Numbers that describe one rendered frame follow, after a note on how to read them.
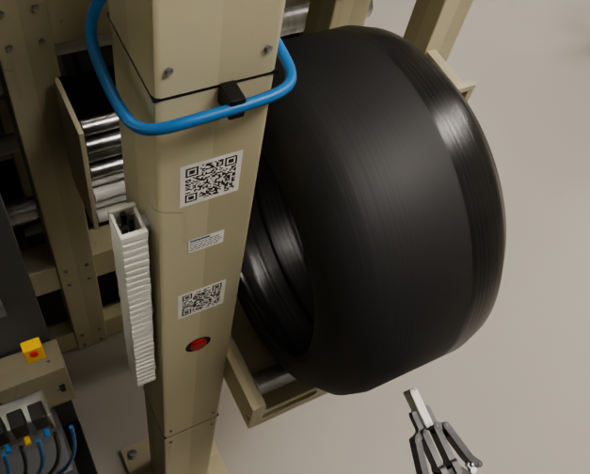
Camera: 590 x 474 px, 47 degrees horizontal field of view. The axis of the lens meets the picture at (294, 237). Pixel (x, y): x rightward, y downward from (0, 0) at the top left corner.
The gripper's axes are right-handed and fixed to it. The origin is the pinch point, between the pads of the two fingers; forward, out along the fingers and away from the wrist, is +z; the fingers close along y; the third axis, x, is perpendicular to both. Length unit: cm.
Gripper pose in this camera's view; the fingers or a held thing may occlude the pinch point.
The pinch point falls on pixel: (418, 408)
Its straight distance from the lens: 125.0
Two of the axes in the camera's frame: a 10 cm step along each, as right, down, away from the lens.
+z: -4.0, -8.9, 2.1
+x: -2.6, 3.3, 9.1
